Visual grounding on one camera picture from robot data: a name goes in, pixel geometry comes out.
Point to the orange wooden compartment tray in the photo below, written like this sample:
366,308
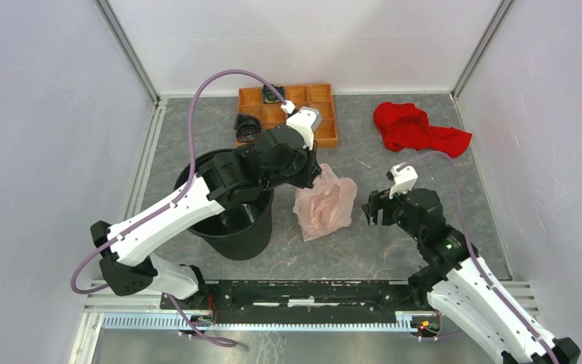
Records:
251,101

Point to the pink plastic trash bag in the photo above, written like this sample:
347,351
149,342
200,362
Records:
327,206

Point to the rolled dark belt green yellow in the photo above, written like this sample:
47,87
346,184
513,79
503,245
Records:
271,97

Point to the rolled dark belt left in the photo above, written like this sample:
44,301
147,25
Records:
247,127

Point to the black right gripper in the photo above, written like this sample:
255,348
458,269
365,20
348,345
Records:
377,200

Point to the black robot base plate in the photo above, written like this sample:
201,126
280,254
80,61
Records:
309,302

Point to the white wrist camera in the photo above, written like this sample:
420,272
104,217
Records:
403,177
305,120

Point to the red cloth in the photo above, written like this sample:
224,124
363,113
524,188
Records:
405,126

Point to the aluminium frame post left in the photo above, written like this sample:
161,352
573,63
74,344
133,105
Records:
120,35

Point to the aluminium frame post right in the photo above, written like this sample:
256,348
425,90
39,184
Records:
487,36

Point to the slotted white cable duct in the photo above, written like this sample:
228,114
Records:
157,321

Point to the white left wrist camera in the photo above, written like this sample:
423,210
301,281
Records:
305,120

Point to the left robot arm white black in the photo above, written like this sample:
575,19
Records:
129,263

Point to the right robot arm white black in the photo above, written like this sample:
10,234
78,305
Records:
458,283

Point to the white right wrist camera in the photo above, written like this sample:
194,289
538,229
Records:
403,177

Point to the aluminium frame post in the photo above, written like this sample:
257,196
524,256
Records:
487,36
120,35

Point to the black plastic trash bin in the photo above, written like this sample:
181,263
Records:
244,228

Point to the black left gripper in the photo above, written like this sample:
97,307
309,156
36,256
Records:
313,168

